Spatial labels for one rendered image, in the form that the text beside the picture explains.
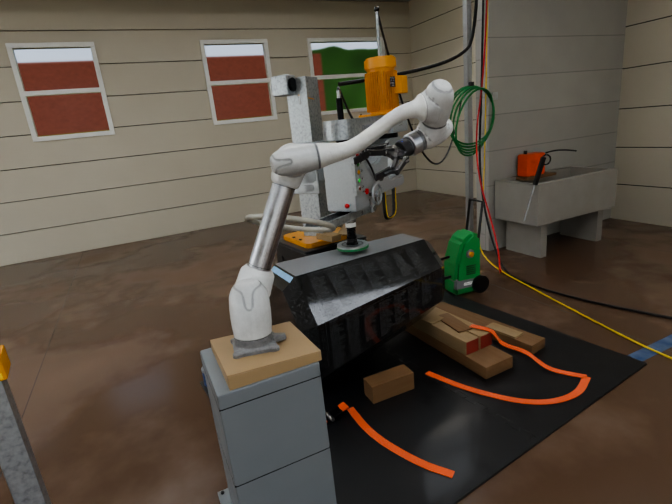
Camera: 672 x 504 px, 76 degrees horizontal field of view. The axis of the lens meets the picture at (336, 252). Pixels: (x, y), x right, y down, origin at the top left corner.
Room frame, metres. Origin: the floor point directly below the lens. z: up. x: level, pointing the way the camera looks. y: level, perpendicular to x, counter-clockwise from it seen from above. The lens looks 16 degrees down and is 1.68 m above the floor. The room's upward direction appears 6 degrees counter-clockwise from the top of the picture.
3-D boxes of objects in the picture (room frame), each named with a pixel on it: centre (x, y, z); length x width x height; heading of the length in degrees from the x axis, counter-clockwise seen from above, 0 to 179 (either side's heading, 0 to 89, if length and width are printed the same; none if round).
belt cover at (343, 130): (3.15, -0.30, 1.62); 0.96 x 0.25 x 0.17; 148
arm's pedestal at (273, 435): (1.60, 0.37, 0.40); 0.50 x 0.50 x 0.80; 24
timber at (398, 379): (2.40, -0.25, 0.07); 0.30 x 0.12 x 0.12; 113
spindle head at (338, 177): (2.92, -0.16, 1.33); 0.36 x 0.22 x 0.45; 148
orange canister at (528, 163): (5.20, -2.46, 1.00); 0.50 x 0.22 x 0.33; 114
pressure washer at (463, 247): (3.97, -1.21, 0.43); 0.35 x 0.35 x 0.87; 16
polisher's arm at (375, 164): (3.18, -0.33, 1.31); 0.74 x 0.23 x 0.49; 148
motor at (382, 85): (3.41, -0.48, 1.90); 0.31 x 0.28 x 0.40; 58
